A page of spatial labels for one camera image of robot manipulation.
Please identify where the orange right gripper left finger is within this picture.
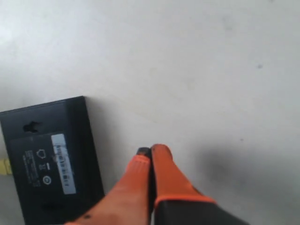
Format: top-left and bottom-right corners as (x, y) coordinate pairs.
(67, 147), (151, 225)

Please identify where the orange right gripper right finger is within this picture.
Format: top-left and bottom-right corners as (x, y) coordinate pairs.
(151, 144), (246, 225)

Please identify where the small black box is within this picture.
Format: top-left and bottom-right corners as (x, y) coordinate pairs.
(0, 96), (105, 225)

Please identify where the yellow ethernet cable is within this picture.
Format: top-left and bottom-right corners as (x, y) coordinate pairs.
(0, 158), (12, 175)

